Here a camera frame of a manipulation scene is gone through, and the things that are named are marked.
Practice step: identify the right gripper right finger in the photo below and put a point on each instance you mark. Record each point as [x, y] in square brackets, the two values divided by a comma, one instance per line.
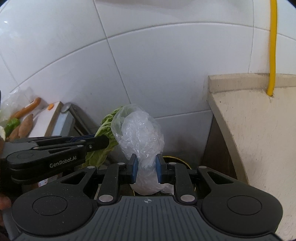
[180, 177]

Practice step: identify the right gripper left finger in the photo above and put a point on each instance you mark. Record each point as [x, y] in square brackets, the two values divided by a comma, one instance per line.
[113, 177]

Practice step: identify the bok choy greens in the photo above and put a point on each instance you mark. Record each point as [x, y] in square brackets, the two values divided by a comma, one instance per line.
[108, 142]

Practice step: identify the clear plastic bag with vegetables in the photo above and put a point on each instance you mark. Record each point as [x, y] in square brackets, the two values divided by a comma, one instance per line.
[138, 133]

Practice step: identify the person's left hand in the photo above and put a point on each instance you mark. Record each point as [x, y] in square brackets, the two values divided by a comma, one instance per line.
[5, 203]

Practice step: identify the vegetables on white appliance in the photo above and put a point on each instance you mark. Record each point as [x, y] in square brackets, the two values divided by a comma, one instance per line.
[20, 123]

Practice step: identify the yellow vertical pipe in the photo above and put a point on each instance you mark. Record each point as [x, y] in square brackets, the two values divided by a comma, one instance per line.
[272, 46]

